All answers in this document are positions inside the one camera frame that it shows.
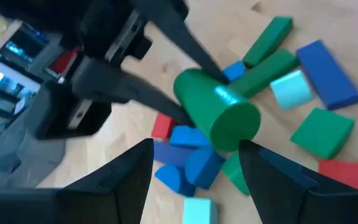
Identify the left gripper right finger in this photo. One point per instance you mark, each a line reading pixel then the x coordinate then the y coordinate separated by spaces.
pixel 269 180

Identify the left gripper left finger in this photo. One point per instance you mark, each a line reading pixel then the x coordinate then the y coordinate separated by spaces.
pixel 129 174

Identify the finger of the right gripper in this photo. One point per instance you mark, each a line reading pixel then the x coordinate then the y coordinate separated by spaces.
pixel 172 28
pixel 120 85

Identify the green half-cylinder block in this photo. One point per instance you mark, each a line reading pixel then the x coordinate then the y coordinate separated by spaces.
pixel 233 172

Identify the blue half-cylinder block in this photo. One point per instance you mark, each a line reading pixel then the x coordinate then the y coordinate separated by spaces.
pixel 202 168
pixel 172 179

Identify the dark blue long block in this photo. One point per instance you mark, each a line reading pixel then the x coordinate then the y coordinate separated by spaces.
pixel 169 154

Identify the red block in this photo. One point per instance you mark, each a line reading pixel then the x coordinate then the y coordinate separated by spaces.
pixel 163 127
pixel 350 174

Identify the green square block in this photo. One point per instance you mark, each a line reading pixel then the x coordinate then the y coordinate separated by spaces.
pixel 322 133

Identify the light teal cube block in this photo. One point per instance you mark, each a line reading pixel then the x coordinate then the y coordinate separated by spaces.
pixel 199 211

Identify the green cylinder block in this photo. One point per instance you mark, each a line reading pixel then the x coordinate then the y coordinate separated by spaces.
pixel 216 109

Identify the light teal half-cylinder block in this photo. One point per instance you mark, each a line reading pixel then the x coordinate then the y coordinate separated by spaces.
pixel 291 90

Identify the green long block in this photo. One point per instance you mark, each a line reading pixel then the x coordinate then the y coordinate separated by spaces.
pixel 266 71
pixel 269 40

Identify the purple long block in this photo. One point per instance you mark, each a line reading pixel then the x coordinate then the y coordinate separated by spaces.
pixel 328 74

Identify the red background object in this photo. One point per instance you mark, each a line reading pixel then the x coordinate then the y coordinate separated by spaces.
pixel 64 60

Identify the grey translucent plastic bin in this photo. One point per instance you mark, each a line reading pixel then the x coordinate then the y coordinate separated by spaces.
pixel 17 146

